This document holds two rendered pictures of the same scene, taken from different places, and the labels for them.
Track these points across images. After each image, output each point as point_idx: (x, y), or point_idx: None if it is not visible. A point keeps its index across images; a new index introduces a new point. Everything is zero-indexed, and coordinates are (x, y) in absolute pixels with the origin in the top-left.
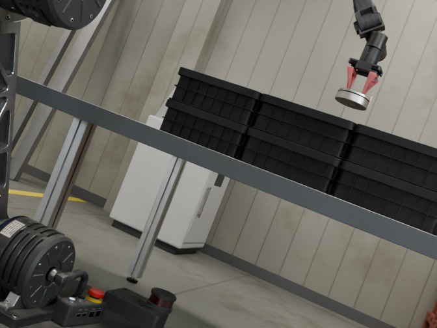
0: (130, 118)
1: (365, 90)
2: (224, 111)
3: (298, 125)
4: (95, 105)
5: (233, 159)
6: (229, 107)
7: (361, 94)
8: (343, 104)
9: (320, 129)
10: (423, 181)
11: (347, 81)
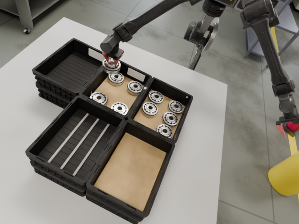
0: (171, 61)
1: (107, 57)
2: (161, 92)
3: None
4: (180, 65)
5: (146, 51)
6: (160, 90)
7: (110, 58)
8: (112, 74)
9: (123, 68)
10: (82, 54)
11: (118, 60)
